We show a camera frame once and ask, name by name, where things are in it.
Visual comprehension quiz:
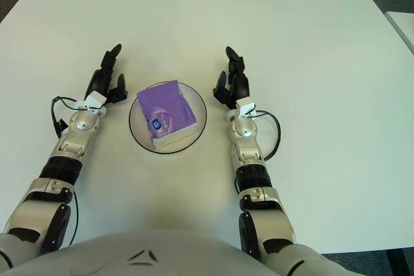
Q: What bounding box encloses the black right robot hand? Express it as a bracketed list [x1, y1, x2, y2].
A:
[212, 46, 250, 112]

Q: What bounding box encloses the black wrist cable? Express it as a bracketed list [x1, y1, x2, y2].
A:
[50, 96, 88, 140]
[255, 111, 281, 162]

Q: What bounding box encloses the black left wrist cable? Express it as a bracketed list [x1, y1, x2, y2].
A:
[50, 96, 88, 140]

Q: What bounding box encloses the purple tissue paper pack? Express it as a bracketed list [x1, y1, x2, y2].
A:
[136, 78, 199, 151]

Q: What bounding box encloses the black table leg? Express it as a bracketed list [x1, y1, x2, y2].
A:
[387, 248, 407, 276]

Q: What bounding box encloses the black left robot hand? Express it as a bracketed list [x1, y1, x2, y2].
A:
[84, 43, 127, 104]

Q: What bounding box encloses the white side table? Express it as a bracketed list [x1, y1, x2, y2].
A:
[384, 11, 414, 56]

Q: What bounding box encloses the grey robot torso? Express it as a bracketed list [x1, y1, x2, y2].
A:
[0, 228, 276, 276]

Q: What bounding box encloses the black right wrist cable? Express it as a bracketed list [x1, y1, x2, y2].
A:
[255, 111, 281, 162]

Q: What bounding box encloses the white plate with black rim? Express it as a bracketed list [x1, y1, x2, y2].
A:
[128, 81, 208, 154]

